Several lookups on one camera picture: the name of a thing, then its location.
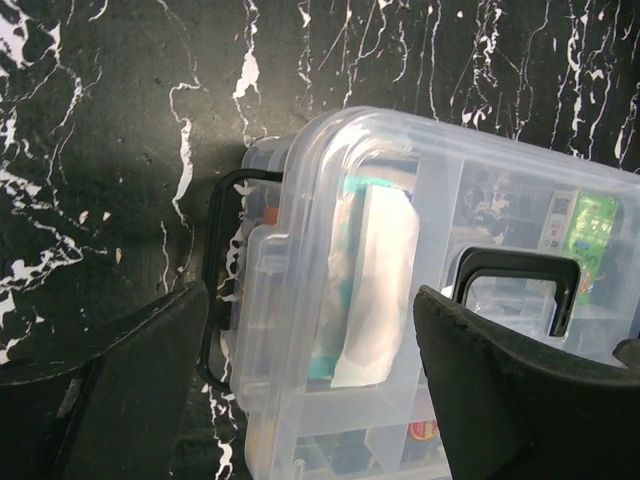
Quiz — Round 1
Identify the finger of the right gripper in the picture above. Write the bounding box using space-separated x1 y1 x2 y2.
612 339 640 370

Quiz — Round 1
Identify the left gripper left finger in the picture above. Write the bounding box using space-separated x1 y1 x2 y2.
1 281 208 479

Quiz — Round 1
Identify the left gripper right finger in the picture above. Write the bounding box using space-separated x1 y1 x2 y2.
413 286 639 479

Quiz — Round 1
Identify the small green packet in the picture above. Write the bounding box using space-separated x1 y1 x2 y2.
564 193 619 304

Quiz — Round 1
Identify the clear plastic box lid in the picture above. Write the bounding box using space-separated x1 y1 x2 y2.
231 107 639 479

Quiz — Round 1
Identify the teal white ointment tube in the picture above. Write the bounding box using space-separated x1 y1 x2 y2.
309 174 415 385

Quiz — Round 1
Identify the small red round cap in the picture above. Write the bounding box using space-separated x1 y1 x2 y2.
408 420 439 442

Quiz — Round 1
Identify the white swab packet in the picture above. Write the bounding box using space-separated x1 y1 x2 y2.
331 185 420 388

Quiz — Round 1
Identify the brown bottle orange cap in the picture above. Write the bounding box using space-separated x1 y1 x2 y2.
263 206 278 226

